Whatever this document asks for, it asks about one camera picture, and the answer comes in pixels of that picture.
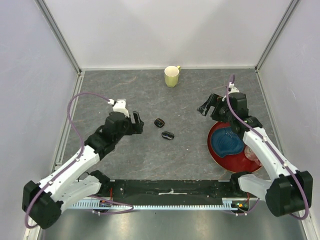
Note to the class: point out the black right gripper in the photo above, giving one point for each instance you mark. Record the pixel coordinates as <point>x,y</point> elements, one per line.
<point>215,100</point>

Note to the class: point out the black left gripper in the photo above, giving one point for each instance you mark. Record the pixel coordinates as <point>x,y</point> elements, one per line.
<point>136,128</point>

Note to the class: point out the black case with gold line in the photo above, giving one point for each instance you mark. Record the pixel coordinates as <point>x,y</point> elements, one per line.
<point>158,122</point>

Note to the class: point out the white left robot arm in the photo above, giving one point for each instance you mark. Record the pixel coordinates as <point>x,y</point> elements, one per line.
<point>45,201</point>

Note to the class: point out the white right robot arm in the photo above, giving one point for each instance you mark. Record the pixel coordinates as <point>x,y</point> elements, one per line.
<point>288,190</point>

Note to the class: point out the blue leaf-shaped dish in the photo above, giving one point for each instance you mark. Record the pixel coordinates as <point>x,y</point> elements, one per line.
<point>225,142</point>

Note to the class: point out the pale green mug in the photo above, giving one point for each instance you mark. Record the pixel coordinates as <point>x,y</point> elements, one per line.
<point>171,75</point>

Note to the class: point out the red round plate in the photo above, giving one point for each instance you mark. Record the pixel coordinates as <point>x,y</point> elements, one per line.
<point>232,163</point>

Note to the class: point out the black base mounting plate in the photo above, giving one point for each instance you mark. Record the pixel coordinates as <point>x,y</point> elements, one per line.
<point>123,188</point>

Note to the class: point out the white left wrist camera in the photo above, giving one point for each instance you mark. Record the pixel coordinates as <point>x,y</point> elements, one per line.
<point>119,106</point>

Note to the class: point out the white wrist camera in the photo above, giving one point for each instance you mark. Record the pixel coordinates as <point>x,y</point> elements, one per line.
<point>232,89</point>
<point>119,106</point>

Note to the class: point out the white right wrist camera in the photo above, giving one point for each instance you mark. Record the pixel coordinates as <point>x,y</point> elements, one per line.
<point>232,89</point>

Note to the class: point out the white slotted cable duct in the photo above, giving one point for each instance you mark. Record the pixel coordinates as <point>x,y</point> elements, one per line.
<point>162,202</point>

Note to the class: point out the aluminium frame post right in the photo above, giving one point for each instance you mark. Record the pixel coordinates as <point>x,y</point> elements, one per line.
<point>293,4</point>

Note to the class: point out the aluminium frame post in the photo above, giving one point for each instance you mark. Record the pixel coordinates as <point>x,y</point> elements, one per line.
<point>58,34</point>
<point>293,4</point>

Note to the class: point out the aluminium frame post left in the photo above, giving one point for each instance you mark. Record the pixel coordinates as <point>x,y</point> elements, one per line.
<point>58,34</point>

